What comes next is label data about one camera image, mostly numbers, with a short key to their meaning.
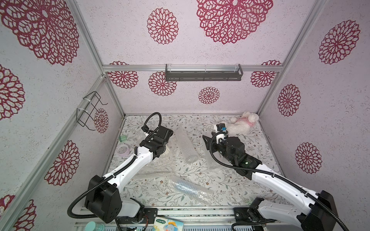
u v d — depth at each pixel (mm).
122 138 1034
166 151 650
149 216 735
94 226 638
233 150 555
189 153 893
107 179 421
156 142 603
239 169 547
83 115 731
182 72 921
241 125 1010
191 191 776
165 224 673
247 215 727
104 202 402
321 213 385
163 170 898
